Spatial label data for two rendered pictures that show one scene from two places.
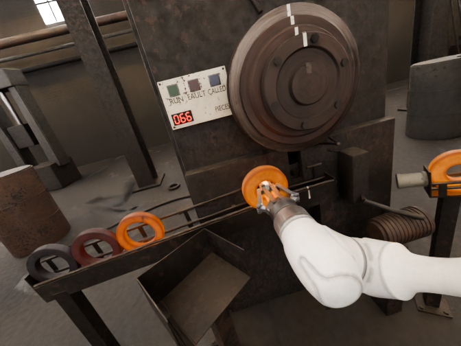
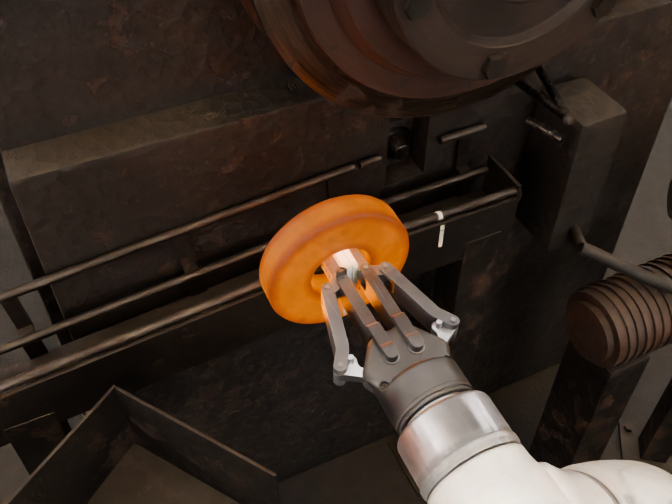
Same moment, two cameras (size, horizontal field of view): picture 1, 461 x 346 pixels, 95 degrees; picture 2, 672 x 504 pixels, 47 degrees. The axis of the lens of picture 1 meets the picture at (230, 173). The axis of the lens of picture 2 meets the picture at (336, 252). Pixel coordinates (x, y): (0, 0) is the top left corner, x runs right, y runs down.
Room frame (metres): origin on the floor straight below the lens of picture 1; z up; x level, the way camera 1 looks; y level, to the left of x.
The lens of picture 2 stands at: (0.15, 0.10, 1.40)
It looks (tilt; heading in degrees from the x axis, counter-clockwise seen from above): 46 degrees down; 338
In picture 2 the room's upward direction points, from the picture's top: straight up
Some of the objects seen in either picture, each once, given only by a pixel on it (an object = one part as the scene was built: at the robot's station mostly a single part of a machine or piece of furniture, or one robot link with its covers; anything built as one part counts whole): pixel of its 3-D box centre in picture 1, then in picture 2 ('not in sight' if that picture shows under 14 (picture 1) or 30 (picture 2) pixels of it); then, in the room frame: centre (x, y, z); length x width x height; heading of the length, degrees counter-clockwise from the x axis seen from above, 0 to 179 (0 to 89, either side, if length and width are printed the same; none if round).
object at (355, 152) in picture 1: (352, 175); (563, 165); (0.82, -0.53, 0.68); 0.11 x 0.08 x 0.24; 3
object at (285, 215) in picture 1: (293, 225); (455, 444); (0.41, -0.12, 0.83); 0.09 x 0.06 x 0.09; 94
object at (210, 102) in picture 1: (197, 99); not in sight; (0.88, 0.05, 1.15); 0.26 x 0.02 x 0.18; 93
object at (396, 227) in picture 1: (396, 262); (609, 382); (0.68, -0.63, 0.27); 0.22 x 0.13 x 0.53; 93
